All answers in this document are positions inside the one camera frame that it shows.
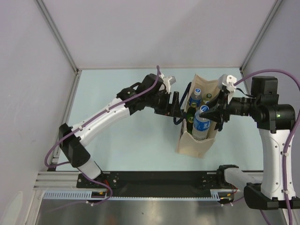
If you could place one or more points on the white slotted cable duct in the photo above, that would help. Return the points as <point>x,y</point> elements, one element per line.
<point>98,195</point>

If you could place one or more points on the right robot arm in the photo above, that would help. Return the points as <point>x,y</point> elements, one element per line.
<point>275,123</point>

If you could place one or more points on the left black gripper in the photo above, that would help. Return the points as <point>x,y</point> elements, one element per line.
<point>173,109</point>

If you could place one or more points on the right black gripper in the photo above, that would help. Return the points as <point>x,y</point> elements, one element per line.
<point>219,106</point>

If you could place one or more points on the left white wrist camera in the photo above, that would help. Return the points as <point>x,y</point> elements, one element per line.
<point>168,81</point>

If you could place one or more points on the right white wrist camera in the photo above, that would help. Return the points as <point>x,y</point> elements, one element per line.
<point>228,82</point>

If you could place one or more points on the aluminium frame rail right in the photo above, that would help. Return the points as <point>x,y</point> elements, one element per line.
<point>262,31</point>

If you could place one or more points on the aluminium frame rail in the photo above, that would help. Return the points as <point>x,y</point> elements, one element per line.
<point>56,34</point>
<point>262,31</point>

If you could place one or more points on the clear glass bottle green cap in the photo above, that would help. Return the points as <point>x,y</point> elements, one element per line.
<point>207,98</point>

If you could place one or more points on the beige canvas tote bag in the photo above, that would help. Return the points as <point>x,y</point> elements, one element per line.
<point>187,144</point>

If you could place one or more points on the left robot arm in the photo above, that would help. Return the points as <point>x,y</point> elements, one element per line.
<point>153,92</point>

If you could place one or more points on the aluminium frame rail left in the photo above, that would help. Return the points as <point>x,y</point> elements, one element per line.
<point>56,34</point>

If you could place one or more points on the blue label water bottle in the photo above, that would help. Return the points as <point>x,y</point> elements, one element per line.
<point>196,97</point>

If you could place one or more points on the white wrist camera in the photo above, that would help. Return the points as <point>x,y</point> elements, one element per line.
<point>228,82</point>
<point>168,81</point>

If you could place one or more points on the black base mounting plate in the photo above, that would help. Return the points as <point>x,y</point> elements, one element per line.
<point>163,181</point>

